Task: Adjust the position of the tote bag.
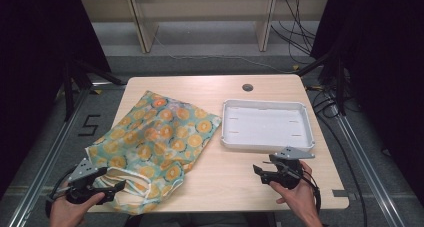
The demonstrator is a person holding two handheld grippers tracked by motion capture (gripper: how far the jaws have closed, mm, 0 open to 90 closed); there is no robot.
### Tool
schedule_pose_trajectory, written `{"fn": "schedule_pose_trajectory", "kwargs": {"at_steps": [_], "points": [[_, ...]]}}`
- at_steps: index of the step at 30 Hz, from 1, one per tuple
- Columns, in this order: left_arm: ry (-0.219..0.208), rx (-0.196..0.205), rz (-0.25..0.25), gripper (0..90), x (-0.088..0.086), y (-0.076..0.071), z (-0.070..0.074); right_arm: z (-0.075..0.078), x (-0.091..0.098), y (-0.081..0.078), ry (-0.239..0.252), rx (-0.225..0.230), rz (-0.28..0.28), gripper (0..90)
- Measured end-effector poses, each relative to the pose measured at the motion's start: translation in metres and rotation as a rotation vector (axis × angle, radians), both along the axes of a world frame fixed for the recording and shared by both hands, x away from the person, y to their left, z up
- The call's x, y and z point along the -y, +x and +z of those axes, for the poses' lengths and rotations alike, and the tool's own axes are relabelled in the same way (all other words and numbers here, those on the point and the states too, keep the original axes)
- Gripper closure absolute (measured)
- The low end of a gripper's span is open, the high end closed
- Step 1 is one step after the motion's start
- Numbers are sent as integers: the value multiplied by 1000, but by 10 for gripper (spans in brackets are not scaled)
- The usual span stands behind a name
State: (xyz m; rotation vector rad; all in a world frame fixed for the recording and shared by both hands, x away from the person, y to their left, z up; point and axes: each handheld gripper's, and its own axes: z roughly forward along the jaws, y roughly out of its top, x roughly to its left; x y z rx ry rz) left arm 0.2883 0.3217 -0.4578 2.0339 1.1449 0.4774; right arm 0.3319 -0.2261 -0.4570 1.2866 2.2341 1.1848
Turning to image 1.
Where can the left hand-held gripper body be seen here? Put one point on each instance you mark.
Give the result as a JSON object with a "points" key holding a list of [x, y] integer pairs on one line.
{"points": [[83, 182]]}

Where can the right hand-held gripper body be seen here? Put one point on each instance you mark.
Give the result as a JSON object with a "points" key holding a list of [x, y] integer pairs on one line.
{"points": [[288, 170]]}

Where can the white plastic tray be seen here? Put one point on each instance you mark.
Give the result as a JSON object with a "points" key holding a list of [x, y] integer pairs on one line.
{"points": [[266, 125]]}

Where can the orange print cloth bag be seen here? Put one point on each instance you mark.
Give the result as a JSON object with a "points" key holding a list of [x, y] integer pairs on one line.
{"points": [[156, 133]]}

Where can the person's right hand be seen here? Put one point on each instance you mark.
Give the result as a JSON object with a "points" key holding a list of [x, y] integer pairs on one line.
{"points": [[300, 197]]}

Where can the person's left hand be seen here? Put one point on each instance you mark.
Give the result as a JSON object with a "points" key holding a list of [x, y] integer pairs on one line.
{"points": [[68, 212]]}

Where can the yellow tape piece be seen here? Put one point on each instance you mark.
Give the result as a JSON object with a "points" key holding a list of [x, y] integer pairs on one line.
{"points": [[97, 91], [295, 67]]}

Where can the black metal stand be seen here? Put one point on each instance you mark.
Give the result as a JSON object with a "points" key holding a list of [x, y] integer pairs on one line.
{"points": [[339, 87], [68, 93]]}

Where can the black curtain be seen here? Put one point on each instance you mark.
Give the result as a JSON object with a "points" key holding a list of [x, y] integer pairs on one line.
{"points": [[33, 70], [383, 70]]}

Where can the light wooden desk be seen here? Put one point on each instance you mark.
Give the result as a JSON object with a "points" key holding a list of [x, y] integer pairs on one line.
{"points": [[200, 7]]}

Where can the aluminium floor rail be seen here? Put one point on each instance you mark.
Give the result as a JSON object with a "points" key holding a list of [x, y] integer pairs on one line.
{"points": [[43, 173], [370, 173]]}

